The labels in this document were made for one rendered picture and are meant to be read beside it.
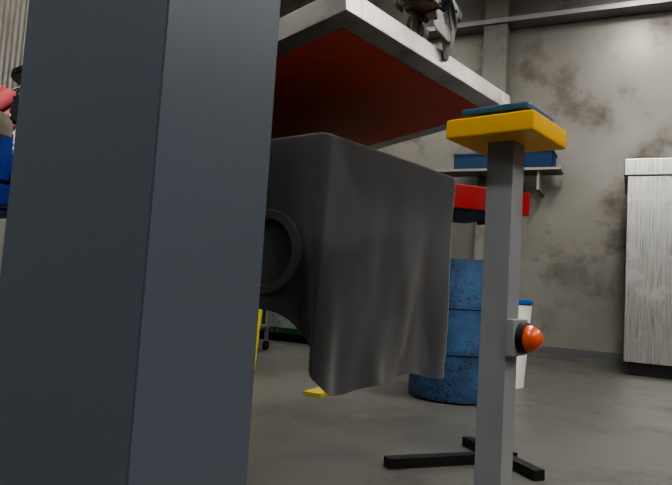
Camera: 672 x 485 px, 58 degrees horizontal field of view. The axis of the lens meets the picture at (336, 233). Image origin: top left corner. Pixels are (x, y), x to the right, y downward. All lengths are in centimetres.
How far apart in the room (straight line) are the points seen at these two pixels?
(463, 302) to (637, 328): 287
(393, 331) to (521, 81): 743
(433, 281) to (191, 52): 82
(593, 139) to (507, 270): 730
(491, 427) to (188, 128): 58
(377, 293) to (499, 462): 37
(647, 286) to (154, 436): 607
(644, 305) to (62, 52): 611
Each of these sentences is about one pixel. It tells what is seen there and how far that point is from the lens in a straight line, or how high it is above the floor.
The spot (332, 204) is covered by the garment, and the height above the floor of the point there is 84.
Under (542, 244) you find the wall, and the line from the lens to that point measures 799.
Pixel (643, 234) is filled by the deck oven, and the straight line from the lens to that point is 649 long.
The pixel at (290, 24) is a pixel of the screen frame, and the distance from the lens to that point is 100.
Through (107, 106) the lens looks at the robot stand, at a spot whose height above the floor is 85.
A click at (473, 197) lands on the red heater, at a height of 106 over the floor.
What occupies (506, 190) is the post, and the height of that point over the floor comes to 85.
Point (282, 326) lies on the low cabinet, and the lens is 692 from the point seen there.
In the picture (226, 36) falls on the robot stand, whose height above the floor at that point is 94.
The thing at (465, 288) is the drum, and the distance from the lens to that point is 389.
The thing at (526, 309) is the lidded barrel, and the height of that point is 59.
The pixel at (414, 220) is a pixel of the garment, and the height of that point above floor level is 84.
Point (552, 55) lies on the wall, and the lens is 851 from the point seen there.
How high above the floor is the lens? 71
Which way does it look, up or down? 4 degrees up
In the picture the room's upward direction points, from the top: 4 degrees clockwise
